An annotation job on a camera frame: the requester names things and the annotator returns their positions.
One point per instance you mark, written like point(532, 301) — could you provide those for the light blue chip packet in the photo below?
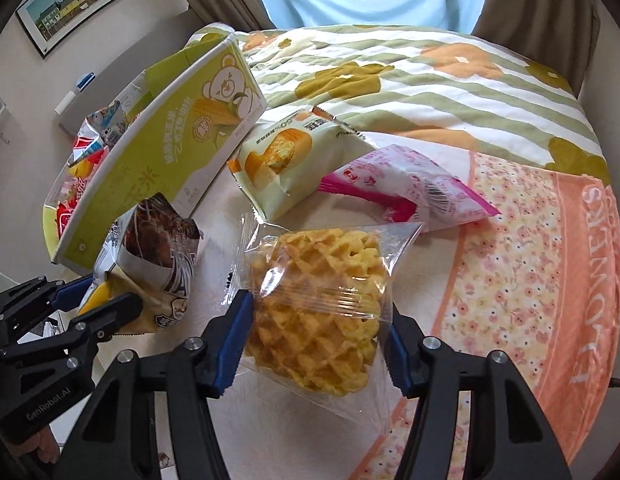
point(107, 122)

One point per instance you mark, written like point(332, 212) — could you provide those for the clear waffle packet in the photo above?
point(315, 300)

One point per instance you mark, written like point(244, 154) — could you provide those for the orange bread packet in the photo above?
point(290, 160)

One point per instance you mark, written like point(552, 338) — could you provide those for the silver muffin packet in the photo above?
point(154, 240)

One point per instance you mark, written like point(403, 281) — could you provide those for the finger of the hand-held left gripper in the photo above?
point(114, 310)
point(74, 290)

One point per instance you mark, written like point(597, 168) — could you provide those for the green cardboard box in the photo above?
point(189, 125)

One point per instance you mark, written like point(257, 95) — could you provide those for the white tablecloth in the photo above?
point(270, 420)

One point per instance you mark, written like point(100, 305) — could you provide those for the person's left hand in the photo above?
point(39, 450)

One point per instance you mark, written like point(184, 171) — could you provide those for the pink white snack packet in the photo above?
point(420, 185)

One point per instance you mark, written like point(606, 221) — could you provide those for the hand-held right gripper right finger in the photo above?
point(397, 355)

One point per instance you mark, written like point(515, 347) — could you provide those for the pink floral towel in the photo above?
point(530, 270)

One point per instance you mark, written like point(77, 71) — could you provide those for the small blue object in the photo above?
point(85, 81)

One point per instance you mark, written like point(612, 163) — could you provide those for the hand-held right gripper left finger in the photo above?
point(234, 340)

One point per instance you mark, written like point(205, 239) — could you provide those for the pink wafer packet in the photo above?
point(64, 215)

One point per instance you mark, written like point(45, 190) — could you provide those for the framed wall picture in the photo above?
point(79, 5)

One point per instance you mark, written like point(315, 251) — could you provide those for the green striped floral blanket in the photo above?
point(390, 100)

